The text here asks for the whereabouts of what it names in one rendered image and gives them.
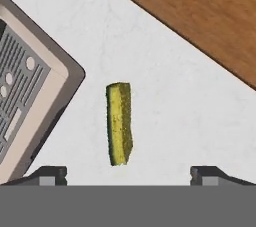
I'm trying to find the brown wooden cutting board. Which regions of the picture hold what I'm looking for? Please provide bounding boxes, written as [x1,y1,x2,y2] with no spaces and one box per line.
[99,0,256,91]

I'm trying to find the yellow green sponge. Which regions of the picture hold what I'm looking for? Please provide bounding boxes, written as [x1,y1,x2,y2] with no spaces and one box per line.
[105,82,134,167]

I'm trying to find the grey beige toaster oven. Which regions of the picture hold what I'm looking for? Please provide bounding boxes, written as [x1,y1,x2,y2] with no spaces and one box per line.
[0,0,87,185]

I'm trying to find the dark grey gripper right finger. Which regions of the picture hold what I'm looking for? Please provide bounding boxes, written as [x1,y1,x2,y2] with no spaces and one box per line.
[189,165,256,187]

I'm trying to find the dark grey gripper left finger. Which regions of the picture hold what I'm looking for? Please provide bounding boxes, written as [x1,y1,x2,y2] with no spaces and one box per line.
[3,165,69,187]

